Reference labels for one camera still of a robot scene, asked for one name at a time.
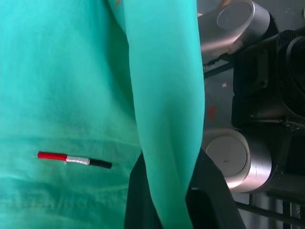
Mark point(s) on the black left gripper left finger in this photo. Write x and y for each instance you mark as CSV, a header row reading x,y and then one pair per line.
x,y
139,195

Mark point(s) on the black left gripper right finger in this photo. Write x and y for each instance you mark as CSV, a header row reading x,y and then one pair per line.
x,y
209,198

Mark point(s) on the teal green shirt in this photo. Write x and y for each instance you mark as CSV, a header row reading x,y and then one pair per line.
x,y
71,83

